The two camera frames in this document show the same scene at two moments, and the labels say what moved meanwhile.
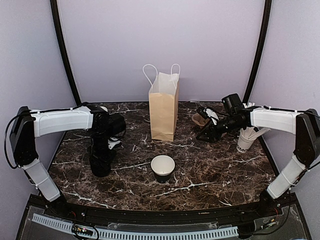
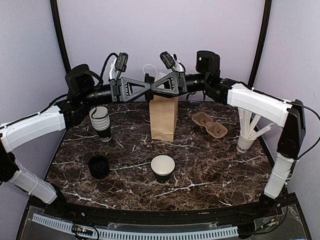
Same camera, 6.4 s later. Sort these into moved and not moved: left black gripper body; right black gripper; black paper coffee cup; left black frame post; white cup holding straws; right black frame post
Moved: left black gripper body; right black gripper
Not moved: white cup holding straws; right black frame post; black paper coffee cup; left black frame post
